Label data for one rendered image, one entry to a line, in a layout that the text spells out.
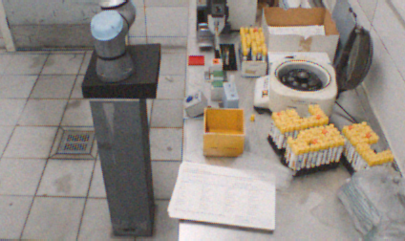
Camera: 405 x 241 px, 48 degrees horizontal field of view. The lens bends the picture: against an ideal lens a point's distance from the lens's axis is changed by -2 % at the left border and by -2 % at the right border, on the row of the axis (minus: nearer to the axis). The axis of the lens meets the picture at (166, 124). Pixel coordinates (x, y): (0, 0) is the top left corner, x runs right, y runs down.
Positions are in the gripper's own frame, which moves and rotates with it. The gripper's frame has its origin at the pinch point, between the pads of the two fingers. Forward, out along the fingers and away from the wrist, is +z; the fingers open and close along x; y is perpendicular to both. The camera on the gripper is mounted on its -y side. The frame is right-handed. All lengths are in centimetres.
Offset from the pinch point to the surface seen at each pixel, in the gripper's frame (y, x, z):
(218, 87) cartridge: -15.1, -0.4, 14.4
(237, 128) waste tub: -33.0, -6.1, 19.1
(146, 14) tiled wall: 172, 41, 79
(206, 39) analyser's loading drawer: 21.6, 2.3, 15.3
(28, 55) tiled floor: 162, 140, 107
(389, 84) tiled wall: -31, -55, 2
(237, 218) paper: -72, -3, 19
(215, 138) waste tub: -45.1, 2.4, 12.5
